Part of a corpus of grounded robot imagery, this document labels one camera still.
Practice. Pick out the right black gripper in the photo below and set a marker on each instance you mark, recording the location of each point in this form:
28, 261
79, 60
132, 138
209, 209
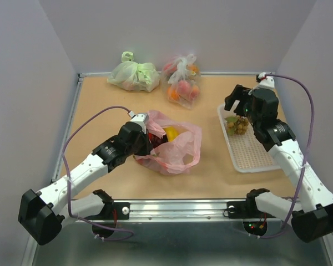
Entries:
239, 93

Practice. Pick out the clear plastic fruit bag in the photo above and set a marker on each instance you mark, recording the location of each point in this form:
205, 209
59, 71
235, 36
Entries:
181, 80

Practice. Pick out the aluminium front rail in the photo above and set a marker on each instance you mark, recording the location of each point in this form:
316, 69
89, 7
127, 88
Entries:
177, 209

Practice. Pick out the yellow banana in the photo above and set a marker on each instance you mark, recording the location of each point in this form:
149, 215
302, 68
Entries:
171, 133

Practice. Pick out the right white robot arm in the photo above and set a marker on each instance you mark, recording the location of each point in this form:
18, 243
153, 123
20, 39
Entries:
312, 216

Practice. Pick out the pink plastic bag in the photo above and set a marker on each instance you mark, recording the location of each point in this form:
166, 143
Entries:
176, 156

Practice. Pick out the white plastic basket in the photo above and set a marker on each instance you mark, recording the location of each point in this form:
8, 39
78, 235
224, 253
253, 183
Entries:
246, 153

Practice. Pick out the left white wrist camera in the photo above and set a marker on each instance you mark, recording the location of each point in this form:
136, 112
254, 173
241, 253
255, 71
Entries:
141, 119

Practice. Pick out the tan longan bunch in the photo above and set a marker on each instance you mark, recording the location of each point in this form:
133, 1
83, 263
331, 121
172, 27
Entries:
236, 125

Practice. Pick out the dark red grape bunch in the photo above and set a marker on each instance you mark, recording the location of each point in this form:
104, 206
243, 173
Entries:
157, 141

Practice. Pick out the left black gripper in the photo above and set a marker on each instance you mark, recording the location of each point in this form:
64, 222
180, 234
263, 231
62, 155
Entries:
147, 147

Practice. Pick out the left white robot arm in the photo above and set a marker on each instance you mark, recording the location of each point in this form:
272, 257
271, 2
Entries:
62, 190

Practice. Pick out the green plastic bag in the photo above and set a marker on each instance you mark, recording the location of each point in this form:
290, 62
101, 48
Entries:
132, 76

